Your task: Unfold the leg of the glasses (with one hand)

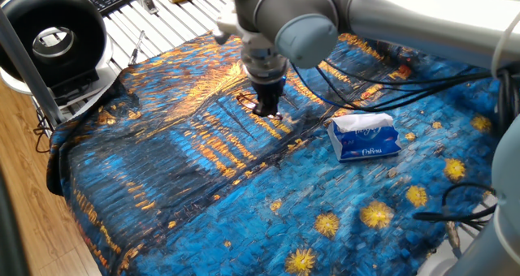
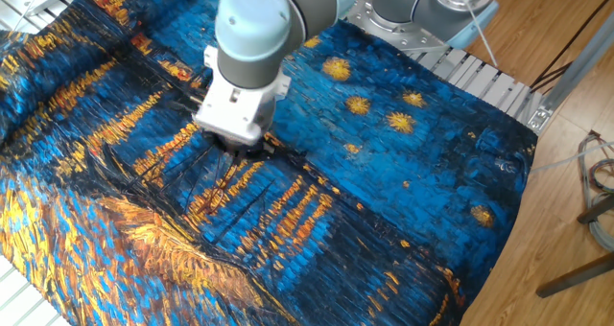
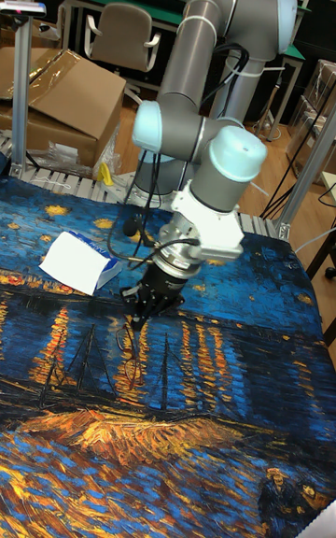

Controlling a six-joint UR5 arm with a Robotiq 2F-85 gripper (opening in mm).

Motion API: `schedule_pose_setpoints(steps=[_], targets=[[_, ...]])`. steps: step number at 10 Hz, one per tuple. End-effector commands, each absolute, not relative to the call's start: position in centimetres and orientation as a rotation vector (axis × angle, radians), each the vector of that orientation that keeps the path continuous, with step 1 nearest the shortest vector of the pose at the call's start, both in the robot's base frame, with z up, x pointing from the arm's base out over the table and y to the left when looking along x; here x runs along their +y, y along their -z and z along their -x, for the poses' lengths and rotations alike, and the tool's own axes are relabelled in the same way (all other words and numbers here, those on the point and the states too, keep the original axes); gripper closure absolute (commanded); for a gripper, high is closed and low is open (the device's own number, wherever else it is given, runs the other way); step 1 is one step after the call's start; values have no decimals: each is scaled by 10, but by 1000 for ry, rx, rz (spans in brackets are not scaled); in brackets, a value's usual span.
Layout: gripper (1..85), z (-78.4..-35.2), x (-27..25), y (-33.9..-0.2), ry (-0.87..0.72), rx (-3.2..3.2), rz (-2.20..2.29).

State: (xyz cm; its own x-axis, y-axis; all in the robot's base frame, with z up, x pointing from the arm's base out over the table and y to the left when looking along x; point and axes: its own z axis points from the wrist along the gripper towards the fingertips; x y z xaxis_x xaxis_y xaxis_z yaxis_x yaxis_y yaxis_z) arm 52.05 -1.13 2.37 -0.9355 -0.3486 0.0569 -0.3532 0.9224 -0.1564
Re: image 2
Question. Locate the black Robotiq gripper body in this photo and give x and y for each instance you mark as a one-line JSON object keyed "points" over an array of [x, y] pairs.
{"points": [[240, 151]]}

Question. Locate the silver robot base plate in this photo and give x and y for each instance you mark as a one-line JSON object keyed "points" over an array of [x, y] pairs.
{"points": [[369, 26]]}

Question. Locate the starry night painted tablecloth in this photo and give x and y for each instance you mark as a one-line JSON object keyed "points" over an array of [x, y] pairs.
{"points": [[336, 196]]}

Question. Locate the aluminium frame beam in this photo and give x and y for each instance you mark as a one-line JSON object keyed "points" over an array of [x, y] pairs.
{"points": [[571, 76]]}

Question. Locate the white zip tie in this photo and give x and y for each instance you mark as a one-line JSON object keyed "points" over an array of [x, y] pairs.
{"points": [[482, 33]]}

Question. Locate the dark wooden furniture leg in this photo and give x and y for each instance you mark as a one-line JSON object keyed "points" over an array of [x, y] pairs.
{"points": [[575, 274], [597, 208]]}

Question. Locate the red thin-frame glasses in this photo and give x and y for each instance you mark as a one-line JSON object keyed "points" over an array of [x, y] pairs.
{"points": [[211, 199]]}

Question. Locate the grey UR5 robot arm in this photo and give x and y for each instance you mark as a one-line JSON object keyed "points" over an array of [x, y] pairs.
{"points": [[254, 29]]}

